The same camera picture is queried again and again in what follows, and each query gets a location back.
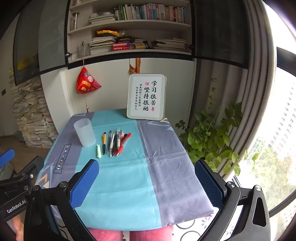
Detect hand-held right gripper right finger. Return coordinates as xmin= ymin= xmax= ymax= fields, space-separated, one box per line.
xmin=194 ymin=159 xmax=271 ymax=241

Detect row of upright books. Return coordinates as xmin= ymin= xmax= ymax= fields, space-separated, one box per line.
xmin=114 ymin=3 xmax=187 ymax=21

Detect window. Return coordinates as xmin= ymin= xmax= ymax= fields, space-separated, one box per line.
xmin=266 ymin=7 xmax=296 ymax=218

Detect grey curtain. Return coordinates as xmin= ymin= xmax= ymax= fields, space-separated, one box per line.
xmin=192 ymin=0 xmax=278 ymax=176

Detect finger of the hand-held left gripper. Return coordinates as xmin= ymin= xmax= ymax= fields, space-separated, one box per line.
xmin=0 ymin=149 xmax=15 ymax=169
xmin=17 ymin=156 xmax=45 ymax=186

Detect framed calligraphy sign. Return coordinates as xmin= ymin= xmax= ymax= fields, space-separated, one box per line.
xmin=126 ymin=73 xmax=167 ymax=121

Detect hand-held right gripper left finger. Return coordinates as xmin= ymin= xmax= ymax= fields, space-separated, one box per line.
xmin=23 ymin=159 xmax=100 ymax=241

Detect yellow flower decoration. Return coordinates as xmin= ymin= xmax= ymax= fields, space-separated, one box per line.
xmin=97 ymin=30 xmax=119 ymax=37

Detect blue and grey tablecloth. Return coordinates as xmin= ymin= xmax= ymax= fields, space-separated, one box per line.
xmin=38 ymin=109 xmax=214 ymax=232

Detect person's pink trousers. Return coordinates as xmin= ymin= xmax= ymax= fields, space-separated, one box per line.
xmin=88 ymin=226 xmax=174 ymax=241

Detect white bookshelf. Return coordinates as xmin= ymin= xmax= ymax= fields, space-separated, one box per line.
xmin=67 ymin=0 xmax=193 ymax=63

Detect stack of grey booklets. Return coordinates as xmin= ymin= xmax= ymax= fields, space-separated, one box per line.
xmin=88 ymin=13 xmax=115 ymax=25

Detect wide stack of worn books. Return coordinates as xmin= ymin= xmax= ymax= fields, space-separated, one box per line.
xmin=153 ymin=38 xmax=189 ymax=52

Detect clear jar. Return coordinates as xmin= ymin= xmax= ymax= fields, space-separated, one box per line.
xmin=77 ymin=42 xmax=89 ymax=58

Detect tall pile of papers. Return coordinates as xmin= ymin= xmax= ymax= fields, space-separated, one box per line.
xmin=9 ymin=67 xmax=58 ymax=149

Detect red pyramid hanging ornament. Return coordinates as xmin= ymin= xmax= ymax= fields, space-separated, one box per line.
xmin=76 ymin=56 xmax=102 ymax=114

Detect green potted plant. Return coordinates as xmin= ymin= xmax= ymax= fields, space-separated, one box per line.
xmin=176 ymin=77 xmax=260 ymax=176

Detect dark cabinet door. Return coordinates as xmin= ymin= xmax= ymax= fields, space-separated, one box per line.
xmin=192 ymin=0 xmax=250 ymax=69

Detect stack of white books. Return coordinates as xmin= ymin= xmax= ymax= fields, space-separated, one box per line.
xmin=88 ymin=37 xmax=116 ymax=55

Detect frosted plastic cup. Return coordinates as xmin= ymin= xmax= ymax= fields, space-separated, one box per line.
xmin=73 ymin=118 xmax=96 ymax=147

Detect grey glass cabinet door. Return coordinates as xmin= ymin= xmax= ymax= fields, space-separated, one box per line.
xmin=13 ymin=0 xmax=70 ymax=86

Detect bright red pen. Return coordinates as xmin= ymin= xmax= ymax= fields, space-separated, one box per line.
xmin=120 ymin=133 xmax=132 ymax=149

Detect orange striped ribbon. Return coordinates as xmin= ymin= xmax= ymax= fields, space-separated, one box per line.
xmin=129 ymin=58 xmax=141 ymax=75

